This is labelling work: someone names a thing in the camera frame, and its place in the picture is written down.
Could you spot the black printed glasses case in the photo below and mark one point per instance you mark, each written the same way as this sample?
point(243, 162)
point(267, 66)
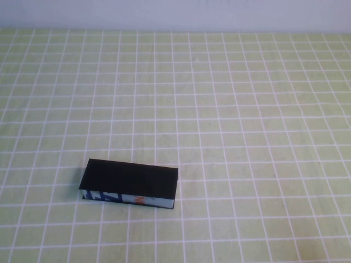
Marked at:
point(129, 178)

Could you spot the green checkered tablecloth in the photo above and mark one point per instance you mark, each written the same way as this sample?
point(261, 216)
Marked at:
point(219, 109)

